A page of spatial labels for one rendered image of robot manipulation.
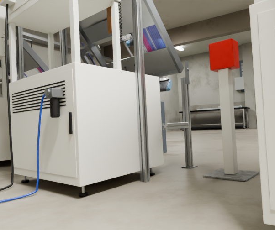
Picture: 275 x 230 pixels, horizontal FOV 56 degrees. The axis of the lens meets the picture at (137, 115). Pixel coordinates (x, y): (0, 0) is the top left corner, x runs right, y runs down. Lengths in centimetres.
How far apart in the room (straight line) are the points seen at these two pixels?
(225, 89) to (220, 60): 17
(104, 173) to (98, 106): 33
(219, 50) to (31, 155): 121
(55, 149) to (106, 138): 26
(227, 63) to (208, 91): 819
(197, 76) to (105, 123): 877
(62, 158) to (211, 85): 872
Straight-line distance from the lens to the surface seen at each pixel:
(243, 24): 668
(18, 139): 168
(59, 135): 129
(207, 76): 981
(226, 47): 158
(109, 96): 131
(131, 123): 141
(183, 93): 187
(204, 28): 691
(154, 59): 198
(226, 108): 156
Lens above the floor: 33
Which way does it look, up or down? 2 degrees up
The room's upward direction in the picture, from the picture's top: 3 degrees counter-clockwise
